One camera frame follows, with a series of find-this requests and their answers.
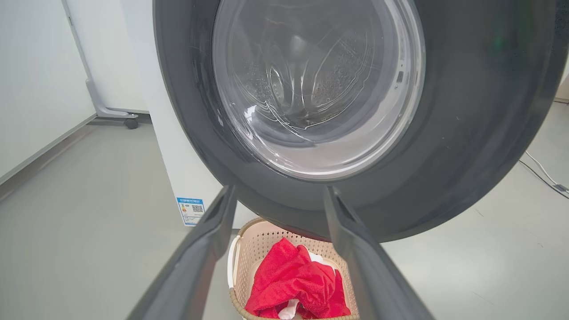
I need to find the white floor cable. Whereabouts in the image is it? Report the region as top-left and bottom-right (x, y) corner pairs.
(524, 151), (569, 191)

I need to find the white partition panel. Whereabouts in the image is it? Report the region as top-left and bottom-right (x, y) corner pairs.
(65, 0), (150, 114)

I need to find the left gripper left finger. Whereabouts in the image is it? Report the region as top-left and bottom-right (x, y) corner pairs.
(127, 184), (238, 320)

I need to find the red garment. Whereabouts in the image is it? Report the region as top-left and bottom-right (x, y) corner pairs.
(244, 237), (352, 320)

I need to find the grey metal stand leg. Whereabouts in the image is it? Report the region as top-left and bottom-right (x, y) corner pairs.
(61, 0), (139, 120)

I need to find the blue energy label sticker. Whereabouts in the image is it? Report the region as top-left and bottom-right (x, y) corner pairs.
(176, 196), (206, 227)

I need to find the white garment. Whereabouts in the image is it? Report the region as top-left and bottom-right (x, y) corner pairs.
(277, 252), (337, 320)

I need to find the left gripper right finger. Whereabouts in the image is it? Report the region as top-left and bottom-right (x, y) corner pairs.
(323, 186), (434, 320)

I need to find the white front-load washing machine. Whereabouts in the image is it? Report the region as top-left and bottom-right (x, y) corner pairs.
(119, 0), (259, 230)

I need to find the black floor cable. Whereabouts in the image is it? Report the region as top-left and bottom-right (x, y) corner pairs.
(517, 159), (569, 200)

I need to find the dark round washing machine door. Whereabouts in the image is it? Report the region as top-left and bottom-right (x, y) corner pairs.
(152, 0), (569, 243)

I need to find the cream perforated laundry basket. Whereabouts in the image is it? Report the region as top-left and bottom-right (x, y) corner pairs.
(227, 217), (361, 320)

